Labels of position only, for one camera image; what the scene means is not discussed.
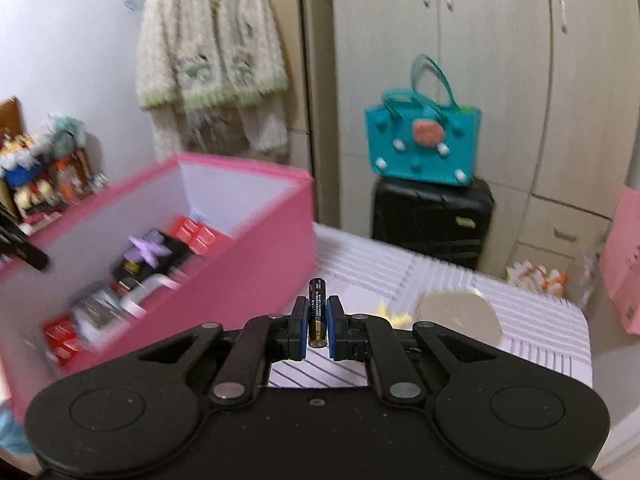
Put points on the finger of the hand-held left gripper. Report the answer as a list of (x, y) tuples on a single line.
[(22, 245)]

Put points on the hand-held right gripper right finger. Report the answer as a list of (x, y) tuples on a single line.
[(336, 332)]

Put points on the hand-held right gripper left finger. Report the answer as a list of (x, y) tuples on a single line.
[(300, 332)]

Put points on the black and gold battery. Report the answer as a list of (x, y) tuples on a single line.
[(317, 310)]

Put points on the pink cardboard box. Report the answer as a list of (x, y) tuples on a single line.
[(230, 290)]

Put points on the purple star hair clip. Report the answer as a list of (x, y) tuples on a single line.
[(147, 249)]

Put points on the yellow hair clip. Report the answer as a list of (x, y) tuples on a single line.
[(397, 317)]

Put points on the blue and white plush toy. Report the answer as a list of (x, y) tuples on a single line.
[(22, 175)]

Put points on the snack packets on cabinet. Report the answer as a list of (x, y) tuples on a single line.
[(75, 175)]

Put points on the grey plush toy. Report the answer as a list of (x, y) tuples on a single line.
[(67, 132)]

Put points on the gold heart-shaped box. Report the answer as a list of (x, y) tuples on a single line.
[(460, 315)]

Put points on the wooden cabinet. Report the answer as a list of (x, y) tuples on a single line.
[(10, 120)]

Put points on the black suitcase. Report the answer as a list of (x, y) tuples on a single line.
[(430, 225)]

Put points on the striped tablecloth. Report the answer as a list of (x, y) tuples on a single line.
[(530, 330)]

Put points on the teal felt handbag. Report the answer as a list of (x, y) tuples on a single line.
[(425, 160)]

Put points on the cream fluffy pants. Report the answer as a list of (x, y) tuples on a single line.
[(260, 130)]

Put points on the orange and white snack packets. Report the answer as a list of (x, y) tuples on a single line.
[(537, 277)]

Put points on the pink paper bag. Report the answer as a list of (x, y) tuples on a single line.
[(622, 270)]

